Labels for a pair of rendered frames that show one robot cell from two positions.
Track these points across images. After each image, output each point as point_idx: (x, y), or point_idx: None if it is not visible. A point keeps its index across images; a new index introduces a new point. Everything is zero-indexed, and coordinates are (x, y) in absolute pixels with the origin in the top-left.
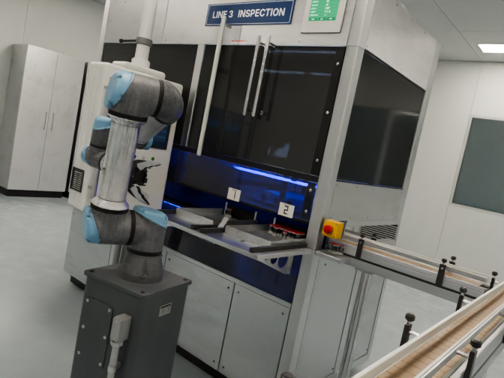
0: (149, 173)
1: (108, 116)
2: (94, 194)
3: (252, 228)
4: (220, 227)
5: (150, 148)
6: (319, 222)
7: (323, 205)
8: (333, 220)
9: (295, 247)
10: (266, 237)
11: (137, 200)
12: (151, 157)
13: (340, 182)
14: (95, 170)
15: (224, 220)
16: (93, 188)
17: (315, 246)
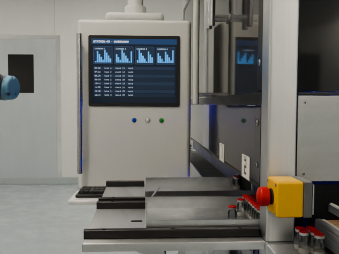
0: (160, 139)
1: (80, 77)
2: (78, 168)
3: (211, 202)
4: (140, 200)
5: (155, 108)
6: (266, 183)
7: (267, 148)
8: (294, 177)
9: (221, 235)
10: (212, 216)
11: (149, 174)
12: (159, 119)
13: (318, 96)
14: (76, 140)
15: (156, 189)
16: (77, 162)
17: (266, 234)
